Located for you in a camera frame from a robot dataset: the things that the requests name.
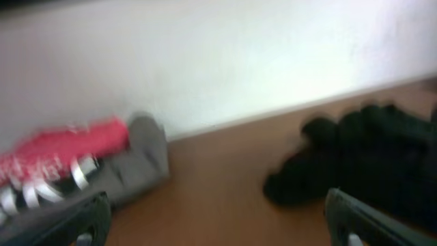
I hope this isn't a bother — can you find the black t-shirt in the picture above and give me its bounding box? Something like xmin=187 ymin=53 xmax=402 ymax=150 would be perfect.
xmin=263 ymin=105 xmax=436 ymax=232

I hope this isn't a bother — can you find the black white lettered shirt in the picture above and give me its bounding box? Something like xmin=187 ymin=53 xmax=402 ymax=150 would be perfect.
xmin=1 ymin=156 xmax=100 ymax=225

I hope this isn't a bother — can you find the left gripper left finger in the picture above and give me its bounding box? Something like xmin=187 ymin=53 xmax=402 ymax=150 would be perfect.
xmin=1 ymin=192 xmax=111 ymax=246

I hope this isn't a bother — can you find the red folded shirt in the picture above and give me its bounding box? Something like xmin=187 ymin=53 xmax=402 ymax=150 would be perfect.
xmin=1 ymin=118 xmax=128 ymax=185

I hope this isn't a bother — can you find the grey folded garment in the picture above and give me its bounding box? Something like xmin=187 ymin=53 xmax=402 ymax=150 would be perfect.
xmin=0 ymin=114 xmax=171 ymax=236

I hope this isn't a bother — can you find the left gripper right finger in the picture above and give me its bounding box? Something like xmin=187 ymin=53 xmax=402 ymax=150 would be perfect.
xmin=324 ymin=189 xmax=436 ymax=246

